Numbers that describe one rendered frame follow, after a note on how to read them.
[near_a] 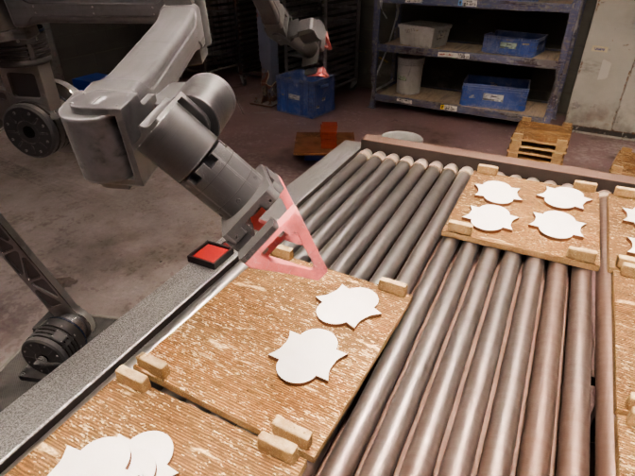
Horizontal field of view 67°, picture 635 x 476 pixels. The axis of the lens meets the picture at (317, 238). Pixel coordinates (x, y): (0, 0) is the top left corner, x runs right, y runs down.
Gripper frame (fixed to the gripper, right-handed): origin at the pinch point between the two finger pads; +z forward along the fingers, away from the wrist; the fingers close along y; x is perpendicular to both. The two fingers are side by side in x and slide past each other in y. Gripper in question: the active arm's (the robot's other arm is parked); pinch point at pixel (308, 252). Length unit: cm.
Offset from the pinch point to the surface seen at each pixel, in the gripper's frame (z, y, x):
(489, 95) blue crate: 190, -402, 163
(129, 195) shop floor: -4, -305, -105
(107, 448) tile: 1.7, -7.7, -38.9
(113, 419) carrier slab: 2.5, -15.8, -41.0
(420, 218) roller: 44, -67, 14
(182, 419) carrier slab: 9.7, -13.8, -34.0
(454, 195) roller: 53, -78, 27
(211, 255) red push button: 7, -58, -25
